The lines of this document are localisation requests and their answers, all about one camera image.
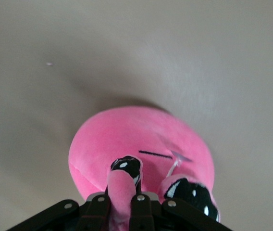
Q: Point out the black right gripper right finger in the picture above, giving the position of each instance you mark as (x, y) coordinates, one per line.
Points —
(175, 216)

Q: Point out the brown table mat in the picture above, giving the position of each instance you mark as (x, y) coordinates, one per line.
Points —
(54, 48)

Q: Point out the pink plush toy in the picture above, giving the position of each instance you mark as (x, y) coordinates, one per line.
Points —
(127, 134)

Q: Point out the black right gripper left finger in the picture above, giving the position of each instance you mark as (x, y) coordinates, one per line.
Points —
(62, 216)

